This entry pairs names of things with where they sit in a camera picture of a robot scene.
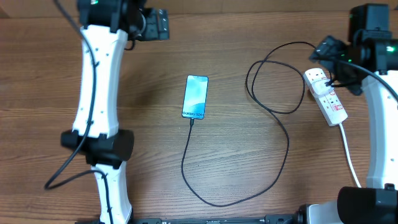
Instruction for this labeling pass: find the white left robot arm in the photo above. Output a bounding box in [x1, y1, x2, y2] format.
[60, 0, 170, 223]

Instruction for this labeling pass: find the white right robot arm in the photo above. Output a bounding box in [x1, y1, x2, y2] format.
[293, 4, 397, 224]

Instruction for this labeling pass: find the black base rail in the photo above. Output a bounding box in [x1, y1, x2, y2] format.
[74, 213, 299, 224]

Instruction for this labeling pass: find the black charger cable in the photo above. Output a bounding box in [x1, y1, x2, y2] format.
[181, 41, 335, 208]

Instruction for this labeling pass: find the black smartphone blue screen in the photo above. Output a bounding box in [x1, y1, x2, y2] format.
[182, 75, 209, 119]

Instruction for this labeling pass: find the white power strip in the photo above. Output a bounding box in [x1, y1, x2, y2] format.
[303, 68, 348, 126]

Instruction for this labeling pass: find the white charger adapter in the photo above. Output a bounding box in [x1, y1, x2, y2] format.
[310, 80, 334, 98]

